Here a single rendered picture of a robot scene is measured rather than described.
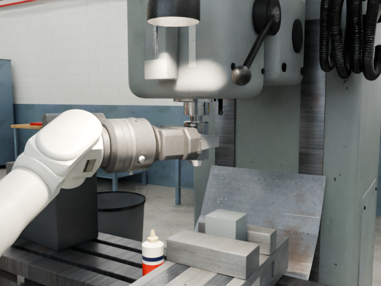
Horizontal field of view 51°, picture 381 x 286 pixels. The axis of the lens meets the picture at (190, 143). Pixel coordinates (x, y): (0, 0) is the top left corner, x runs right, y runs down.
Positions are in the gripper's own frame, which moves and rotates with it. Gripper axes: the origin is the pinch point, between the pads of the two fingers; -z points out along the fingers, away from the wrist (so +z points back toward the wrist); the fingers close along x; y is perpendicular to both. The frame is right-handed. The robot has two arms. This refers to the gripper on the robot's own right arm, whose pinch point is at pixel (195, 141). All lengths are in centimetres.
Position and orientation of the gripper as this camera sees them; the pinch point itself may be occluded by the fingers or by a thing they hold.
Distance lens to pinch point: 74.2
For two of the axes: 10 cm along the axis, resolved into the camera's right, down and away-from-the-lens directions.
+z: -8.3, 0.5, -5.6
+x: -5.6, -1.0, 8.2
